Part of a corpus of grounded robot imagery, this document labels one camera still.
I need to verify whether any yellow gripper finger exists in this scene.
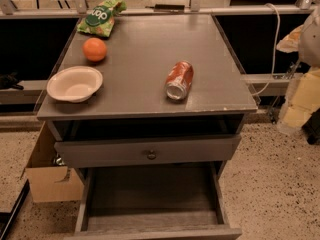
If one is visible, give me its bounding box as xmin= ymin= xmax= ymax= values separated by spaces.
xmin=276 ymin=25 xmax=303 ymax=53
xmin=277 ymin=67 xmax=320 ymax=133

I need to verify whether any red coke can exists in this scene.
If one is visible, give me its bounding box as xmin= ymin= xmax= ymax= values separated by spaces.
xmin=165 ymin=61 xmax=194 ymax=100

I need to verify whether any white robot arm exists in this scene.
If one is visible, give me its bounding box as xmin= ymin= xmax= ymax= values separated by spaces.
xmin=276 ymin=6 xmax=320 ymax=134

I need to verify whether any grey top drawer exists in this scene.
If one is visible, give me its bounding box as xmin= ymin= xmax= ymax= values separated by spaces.
xmin=54 ymin=134 xmax=241 ymax=168

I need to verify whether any grey wooden drawer cabinet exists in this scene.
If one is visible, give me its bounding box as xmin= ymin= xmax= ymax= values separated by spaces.
xmin=35 ymin=13 xmax=260 ymax=240

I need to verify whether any open grey middle drawer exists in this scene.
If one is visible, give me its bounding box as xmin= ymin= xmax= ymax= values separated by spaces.
xmin=64 ymin=163 xmax=242 ymax=240

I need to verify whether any round metal drawer knob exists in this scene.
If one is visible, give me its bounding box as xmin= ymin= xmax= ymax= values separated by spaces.
xmin=147 ymin=150 xmax=157 ymax=160

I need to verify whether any black tool on ledge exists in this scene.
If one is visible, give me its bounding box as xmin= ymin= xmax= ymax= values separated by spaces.
xmin=149 ymin=4 xmax=185 ymax=13

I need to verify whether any green chip bag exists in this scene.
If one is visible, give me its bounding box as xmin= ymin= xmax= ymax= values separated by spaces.
xmin=77 ymin=0 xmax=127 ymax=37

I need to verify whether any orange fruit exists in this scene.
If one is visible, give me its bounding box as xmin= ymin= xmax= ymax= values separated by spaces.
xmin=82 ymin=38 xmax=107 ymax=62

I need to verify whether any white paper bowl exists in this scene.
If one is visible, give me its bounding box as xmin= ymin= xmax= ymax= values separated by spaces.
xmin=47 ymin=66 xmax=103 ymax=103

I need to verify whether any brown cardboard box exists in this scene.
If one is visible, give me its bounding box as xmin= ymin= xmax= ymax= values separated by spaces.
xmin=25 ymin=124 xmax=84 ymax=203

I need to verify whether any black object at left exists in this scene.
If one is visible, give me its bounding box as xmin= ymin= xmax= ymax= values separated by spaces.
xmin=0 ymin=72 xmax=24 ymax=90

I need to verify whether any metal clamp bracket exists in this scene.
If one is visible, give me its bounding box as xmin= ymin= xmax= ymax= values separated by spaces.
xmin=273 ymin=61 xmax=301 ymax=80

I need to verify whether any white cable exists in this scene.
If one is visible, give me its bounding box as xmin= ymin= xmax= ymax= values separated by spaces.
xmin=251 ymin=2 xmax=282 ymax=97

